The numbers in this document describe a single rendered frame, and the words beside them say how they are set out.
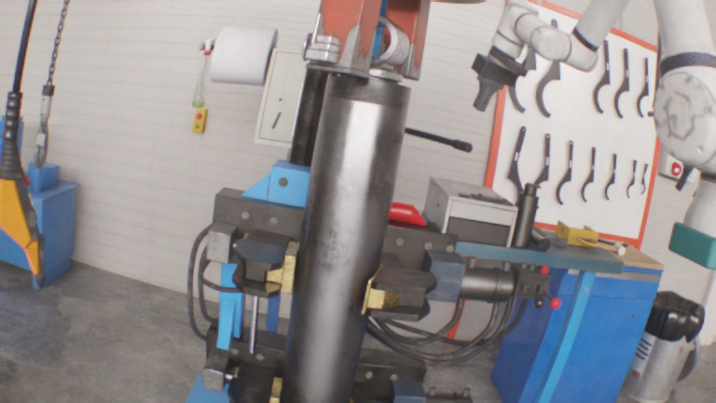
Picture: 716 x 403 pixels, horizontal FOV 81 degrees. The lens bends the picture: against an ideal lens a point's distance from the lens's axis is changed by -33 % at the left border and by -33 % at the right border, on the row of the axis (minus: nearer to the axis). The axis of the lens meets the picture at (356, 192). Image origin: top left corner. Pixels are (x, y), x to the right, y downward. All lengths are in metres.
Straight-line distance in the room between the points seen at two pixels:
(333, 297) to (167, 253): 2.42
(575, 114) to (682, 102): 2.94
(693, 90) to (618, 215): 3.23
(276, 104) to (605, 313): 1.87
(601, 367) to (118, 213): 3.25
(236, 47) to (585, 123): 2.40
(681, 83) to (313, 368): 1.24
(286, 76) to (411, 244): 0.91
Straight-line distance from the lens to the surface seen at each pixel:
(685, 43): 0.99
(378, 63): 1.49
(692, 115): 0.91
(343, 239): 1.48
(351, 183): 1.45
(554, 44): 1.35
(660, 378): 3.50
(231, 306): 1.86
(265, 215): 1.75
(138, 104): 3.78
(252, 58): 2.35
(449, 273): 1.68
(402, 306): 1.55
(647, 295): 3.01
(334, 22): 1.34
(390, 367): 1.92
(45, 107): 1.34
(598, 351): 2.98
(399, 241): 1.76
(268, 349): 1.90
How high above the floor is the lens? 1.42
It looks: 9 degrees down
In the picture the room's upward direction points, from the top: 10 degrees clockwise
